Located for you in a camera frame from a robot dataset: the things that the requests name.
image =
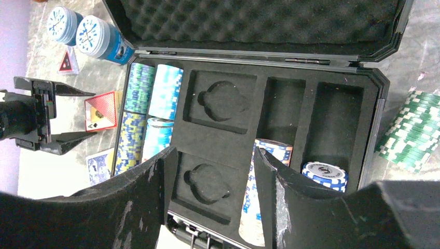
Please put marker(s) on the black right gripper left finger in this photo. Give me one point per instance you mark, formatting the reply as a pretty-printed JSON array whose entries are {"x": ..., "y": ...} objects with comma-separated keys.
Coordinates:
[{"x": 126, "y": 211}]

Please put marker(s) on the blue playing card deck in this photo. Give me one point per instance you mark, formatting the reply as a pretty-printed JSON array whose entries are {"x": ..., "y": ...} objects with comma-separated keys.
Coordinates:
[{"x": 100, "y": 166}]

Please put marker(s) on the yellow blue poker chip stack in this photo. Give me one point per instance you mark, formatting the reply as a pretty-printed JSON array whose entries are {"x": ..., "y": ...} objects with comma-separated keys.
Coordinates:
[{"x": 130, "y": 143}]

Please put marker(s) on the red triangular plastic token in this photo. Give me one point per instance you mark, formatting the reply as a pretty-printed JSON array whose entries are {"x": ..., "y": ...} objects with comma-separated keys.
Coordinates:
[{"x": 69, "y": 65}]

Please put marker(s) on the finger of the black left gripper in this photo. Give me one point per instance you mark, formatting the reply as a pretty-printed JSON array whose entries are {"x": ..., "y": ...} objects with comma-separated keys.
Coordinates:
[
  {"x": 47, "y": 86},
  {"x": 59, "y": 145}
]

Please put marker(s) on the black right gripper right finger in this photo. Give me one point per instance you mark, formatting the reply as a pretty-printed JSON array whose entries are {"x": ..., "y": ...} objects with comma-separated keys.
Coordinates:
[{"x": 300, "y": 213}]

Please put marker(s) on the dark green white chip stack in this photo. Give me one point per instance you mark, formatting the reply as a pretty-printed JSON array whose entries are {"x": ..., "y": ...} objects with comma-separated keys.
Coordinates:
[{"x": 413, "y": 135}]

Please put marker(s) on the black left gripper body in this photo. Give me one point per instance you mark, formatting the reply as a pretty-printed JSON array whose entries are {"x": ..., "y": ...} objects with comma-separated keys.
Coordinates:
[{"x": 27, "y": 116}]

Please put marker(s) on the blue white lidded jar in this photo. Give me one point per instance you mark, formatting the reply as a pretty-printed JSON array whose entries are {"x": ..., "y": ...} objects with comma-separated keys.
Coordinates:
[
  {"x": 99, "y": 39},
  {"x": 62, "y": 24}
]

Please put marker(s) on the black poker set case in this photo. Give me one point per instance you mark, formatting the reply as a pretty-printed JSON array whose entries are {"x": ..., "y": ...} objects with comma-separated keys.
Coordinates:
[{"x": 288, "y": 71}]

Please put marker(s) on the light blue poker chip stack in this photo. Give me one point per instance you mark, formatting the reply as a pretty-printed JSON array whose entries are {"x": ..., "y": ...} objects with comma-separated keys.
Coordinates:
[{"x": 166, "y": 91}]

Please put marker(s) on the red playing card deck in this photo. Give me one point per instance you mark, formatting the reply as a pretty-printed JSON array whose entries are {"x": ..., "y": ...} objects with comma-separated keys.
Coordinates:
[{"x": 102, "y": 111}]

